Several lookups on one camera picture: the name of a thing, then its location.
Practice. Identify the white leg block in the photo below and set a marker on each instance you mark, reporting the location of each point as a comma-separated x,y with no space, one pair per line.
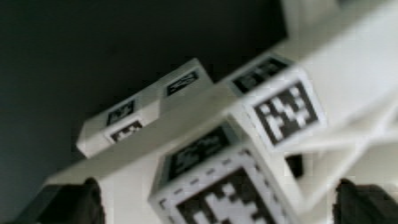
133,114

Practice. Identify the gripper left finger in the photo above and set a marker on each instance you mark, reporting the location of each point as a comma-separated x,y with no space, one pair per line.
67,205

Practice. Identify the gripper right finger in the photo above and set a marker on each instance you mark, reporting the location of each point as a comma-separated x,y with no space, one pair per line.
365,204

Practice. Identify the white chair part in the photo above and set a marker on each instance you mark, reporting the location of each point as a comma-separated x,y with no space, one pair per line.
310,98

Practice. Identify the white tagged cube front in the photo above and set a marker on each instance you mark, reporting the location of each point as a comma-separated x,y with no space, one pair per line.
216,188

